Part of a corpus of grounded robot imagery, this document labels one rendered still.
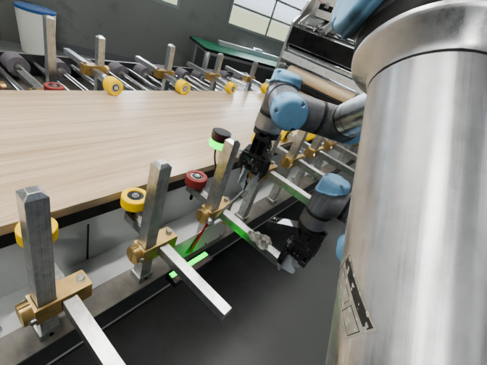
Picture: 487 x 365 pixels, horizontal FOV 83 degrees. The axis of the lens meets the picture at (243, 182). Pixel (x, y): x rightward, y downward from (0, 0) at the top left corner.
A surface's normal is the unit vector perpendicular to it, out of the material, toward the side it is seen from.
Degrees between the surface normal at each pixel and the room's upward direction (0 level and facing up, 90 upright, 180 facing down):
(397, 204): 67
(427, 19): 102
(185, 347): 0
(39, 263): 90
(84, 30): 90
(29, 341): 0
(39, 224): 90
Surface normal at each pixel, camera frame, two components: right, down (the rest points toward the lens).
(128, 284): 0.31, -0.80
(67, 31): 0.44, 0.59
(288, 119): 0.01, 0.54
